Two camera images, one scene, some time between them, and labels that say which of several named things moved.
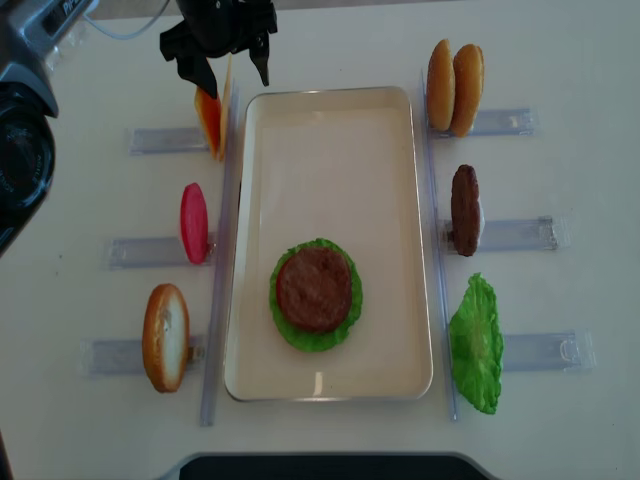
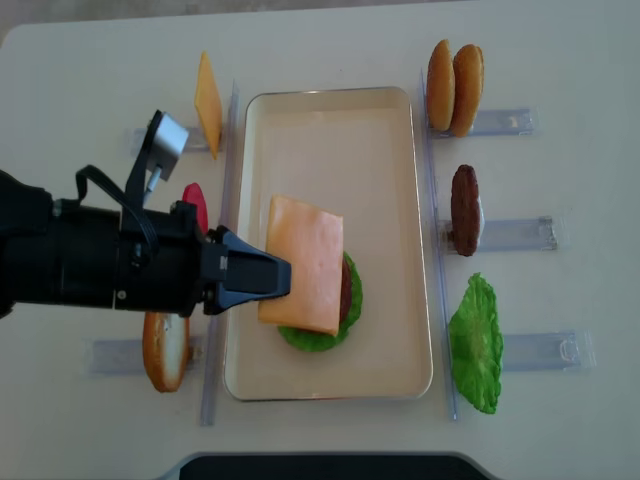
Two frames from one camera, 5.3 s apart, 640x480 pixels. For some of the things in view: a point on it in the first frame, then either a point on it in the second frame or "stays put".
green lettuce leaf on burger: [298, 337] stays put
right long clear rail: [441, 277] stays put
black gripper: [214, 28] to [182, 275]
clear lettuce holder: [554, 352] stays put
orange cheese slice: [209, 115] to [312, 240]
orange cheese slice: [225, 109] to [208, 104]
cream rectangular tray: [340, 164] stays put
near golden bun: [468, 89] stays put
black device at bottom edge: [331, 466] stays put
